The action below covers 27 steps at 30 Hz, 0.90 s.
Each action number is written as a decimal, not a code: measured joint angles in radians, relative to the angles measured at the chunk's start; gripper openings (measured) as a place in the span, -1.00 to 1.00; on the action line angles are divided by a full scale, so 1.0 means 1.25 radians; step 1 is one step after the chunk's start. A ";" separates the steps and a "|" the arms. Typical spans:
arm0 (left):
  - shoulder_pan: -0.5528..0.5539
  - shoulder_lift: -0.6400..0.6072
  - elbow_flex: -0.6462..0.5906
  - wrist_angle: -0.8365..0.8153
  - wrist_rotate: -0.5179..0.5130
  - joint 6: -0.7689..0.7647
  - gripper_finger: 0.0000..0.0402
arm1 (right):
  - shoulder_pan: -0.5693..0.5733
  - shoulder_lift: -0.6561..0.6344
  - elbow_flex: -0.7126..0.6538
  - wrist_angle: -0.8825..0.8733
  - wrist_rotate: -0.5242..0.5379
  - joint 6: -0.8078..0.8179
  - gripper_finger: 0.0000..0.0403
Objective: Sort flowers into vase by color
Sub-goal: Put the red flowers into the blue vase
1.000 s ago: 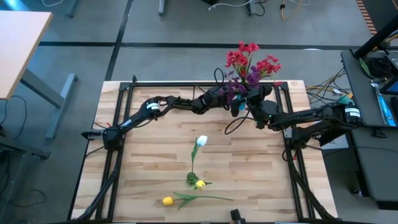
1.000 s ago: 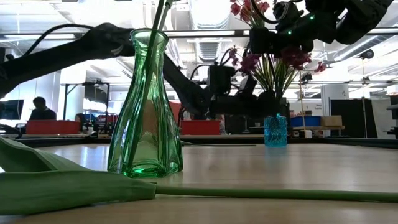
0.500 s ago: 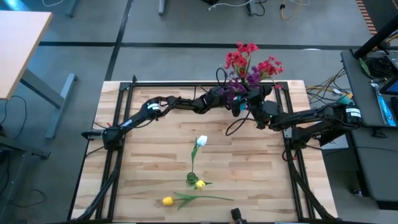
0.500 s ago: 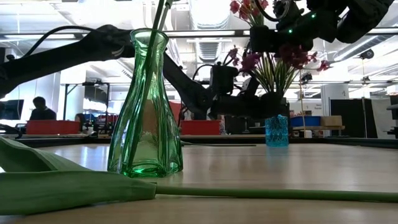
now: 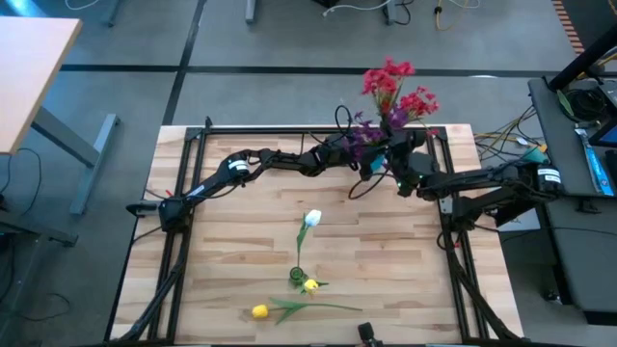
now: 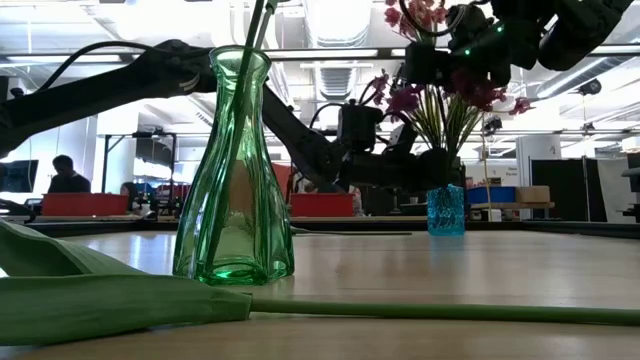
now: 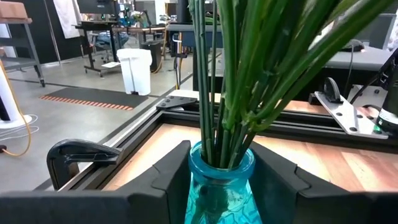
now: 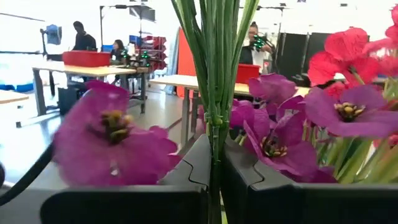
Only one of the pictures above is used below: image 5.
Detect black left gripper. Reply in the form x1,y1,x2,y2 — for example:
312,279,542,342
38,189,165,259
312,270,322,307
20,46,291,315
315,134,376,183

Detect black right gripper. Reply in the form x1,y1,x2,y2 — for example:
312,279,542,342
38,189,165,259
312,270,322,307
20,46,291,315
385,128,440,197

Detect red artificial flower bunch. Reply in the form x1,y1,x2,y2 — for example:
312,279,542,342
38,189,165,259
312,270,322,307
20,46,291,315
361,57,416,117
397,85,441,138

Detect white tulip blue-tinted petals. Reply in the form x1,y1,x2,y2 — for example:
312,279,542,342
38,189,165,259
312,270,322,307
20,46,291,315
294,208,323,271

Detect yellow artificial tulip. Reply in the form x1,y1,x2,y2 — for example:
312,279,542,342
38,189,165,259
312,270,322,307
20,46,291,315
251,297,363,326
297,278,331,296

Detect green glass vase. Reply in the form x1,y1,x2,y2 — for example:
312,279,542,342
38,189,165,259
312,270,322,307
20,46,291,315
288,266,309,289

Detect teal tape roll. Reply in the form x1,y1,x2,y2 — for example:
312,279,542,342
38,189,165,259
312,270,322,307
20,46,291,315
520,146,550,165

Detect white flat panel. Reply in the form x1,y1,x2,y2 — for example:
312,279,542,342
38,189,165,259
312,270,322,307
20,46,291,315
510,206,542,233

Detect black work desk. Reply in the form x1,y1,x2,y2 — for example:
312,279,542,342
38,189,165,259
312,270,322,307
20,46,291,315
527,76,617,199

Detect blue package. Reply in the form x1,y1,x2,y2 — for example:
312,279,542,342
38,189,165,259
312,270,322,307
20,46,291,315
575,127,616,198

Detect black pole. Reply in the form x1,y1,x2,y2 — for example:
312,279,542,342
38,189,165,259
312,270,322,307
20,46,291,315
548,26,617,92

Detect black tablet blue screen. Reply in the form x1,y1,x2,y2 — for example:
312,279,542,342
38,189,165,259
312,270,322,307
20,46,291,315
588,119,617,148

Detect grey padded bench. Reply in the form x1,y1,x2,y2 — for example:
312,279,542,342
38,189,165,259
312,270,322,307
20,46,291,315
544,195,617,314

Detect black floor mat striped edge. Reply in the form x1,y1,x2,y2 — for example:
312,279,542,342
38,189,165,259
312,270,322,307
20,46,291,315
550,0,617,55

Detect black desk foot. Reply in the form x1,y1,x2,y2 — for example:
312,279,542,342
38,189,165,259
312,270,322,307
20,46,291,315
0,206,79,249

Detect light wooden desk top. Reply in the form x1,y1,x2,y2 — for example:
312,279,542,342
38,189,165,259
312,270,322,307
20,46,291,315
0,16,84,155

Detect tangled cable bundle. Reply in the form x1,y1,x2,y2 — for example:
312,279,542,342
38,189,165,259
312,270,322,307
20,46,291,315
474,104,549,163

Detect black aluminium table frame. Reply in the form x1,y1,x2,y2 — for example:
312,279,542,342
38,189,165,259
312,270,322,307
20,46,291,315
108,124,524,346

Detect yellow cable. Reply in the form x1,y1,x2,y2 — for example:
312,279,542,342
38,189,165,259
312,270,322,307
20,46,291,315
435,0,472,33

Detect white cable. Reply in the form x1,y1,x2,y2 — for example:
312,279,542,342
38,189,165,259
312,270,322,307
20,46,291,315
321,0,394,18

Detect black camera device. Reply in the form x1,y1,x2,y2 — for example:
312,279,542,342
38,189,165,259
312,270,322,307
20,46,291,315
357,321,382,347

